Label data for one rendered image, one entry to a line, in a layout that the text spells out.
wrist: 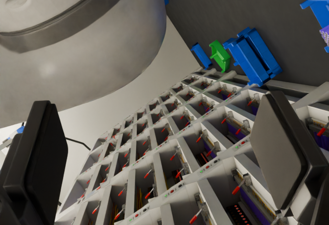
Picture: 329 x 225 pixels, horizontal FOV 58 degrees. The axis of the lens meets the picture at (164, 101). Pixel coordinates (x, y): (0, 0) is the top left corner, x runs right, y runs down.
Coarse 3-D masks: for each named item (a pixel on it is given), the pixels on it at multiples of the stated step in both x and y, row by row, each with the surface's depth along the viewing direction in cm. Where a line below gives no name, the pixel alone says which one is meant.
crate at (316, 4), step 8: (312, 0) 96; (320, 0) 88; (328, 0) 82; (304, 8) 102; (312, 8) 103; (320, 8) 103; (328, 8) 77; (320, 16) 103; (328, 16) 103; (320, 24) 104; (328, 24) 104; (328, 48) 105
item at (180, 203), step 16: (304, 96) 136; (320, 96) 126; (256, 160) 128; (192, 176) 133; (208, 176) 127; (224, 176) 128; (176, 192) 129; (224, 192) 129; (176, 208) 128; (224, 208) 130; (144, 224) 128; (176, 224) 129; (192, 224) 130
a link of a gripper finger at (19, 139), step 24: (48, 120) 11; (24, 144) 10; (48, 144) 11; (24, 168) 9; (48, 168) 11; (0, 192) 9; (24, 192) 9; (48, 192) 10; (24, 216) 9; (48, 216) 10
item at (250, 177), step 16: (224, 160) 127; (240, 160) 120; (240, 176) 120; (256, 176) 104; (240, 192) 124; (256, 192) 104; (240, 208) 123; (256, 208) 106; (272, 208) 92; (240, 224) 113; (256, 224) 109; (272, 224) 83; (288, 224) 82
